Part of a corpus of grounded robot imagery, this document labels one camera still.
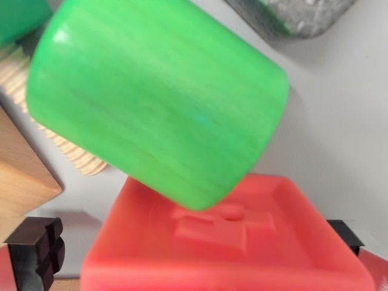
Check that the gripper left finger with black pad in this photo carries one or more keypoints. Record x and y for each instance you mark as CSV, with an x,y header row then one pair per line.
x,y
36,254

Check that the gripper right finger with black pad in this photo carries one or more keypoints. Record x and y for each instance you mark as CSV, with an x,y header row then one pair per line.
x,y
348,236

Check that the coral red plastic cube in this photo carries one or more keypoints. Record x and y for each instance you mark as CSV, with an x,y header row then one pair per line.
x,y
212,260

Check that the grey plastic bin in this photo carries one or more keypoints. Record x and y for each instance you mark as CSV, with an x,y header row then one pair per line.
x,y
333,121

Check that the natural wood block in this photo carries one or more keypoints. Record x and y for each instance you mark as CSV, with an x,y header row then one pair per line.
x,y
18,182

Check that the bright green cylinder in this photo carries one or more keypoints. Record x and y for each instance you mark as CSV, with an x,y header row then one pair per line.
x,y
151,106

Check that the grey textured foam block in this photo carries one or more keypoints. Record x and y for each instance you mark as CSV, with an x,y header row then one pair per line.
x,y
303,15

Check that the dark green wooden bolt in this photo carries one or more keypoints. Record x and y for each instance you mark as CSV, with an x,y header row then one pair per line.
x,y
12,18

